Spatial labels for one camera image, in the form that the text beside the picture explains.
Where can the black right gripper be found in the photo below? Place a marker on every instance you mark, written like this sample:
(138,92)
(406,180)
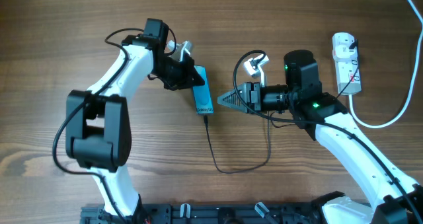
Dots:
(252,94)

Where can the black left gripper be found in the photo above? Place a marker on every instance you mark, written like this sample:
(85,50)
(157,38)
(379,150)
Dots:
(184,80)

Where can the Galaxy smartphone cyan screen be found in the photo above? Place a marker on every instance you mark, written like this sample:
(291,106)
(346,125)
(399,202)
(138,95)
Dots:
(202,95)

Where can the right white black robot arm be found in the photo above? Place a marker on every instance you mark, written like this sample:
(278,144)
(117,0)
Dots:
(392,195)

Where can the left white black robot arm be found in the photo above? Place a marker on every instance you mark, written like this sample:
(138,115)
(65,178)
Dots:
(97,125)

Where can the white charger plug adapter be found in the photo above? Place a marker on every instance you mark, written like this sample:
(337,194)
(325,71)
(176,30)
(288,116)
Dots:
(344,52)

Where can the white power strip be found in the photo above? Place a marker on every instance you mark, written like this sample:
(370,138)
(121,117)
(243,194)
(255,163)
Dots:
(348,78)

